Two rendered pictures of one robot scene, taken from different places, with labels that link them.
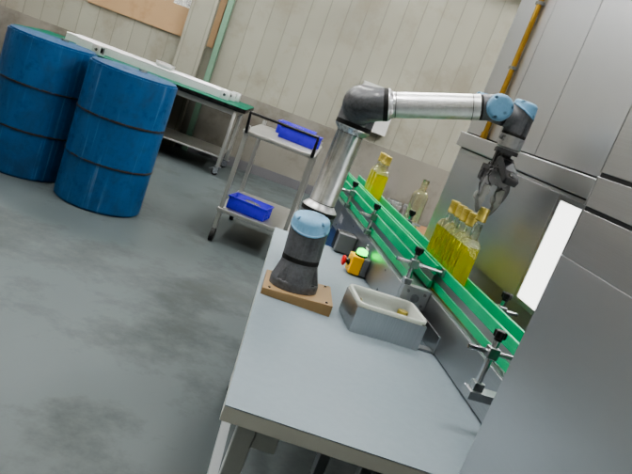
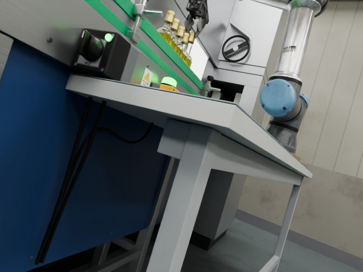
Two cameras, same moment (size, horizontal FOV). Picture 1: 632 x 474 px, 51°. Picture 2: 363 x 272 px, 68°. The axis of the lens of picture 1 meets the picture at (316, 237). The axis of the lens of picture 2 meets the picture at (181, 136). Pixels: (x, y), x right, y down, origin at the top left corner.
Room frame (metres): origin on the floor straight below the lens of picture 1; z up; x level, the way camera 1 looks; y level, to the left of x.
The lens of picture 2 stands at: (3.06, 0.33, 0.68)
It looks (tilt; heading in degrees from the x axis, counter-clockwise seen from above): 2 degrees up; 215
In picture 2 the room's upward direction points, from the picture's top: 17 degrees clockwise
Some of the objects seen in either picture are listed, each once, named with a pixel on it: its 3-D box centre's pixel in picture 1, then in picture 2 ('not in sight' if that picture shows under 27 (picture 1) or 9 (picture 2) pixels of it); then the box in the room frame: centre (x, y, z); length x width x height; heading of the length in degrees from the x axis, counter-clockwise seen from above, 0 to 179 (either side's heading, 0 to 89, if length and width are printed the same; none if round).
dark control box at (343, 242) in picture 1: (343, 242); (106, 59); (2.73, -0.12, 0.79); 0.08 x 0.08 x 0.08; 13
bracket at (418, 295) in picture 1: (413, 296); not in sight; (2.06, -0.36, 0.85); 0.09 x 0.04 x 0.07; 103
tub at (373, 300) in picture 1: (382, 314); not in sight; (1.92, -0.27, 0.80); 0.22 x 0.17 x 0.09; 103
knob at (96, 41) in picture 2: not in sight; (87, 45); (2.79, -0.11, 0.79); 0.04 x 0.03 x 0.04; 103
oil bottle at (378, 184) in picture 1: (379, 182); not in sight; (3.27, -0.20, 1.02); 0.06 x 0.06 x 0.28; 13
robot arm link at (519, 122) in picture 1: (519, 118); not in sight; (2.10, -0.46, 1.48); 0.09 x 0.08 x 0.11; 89
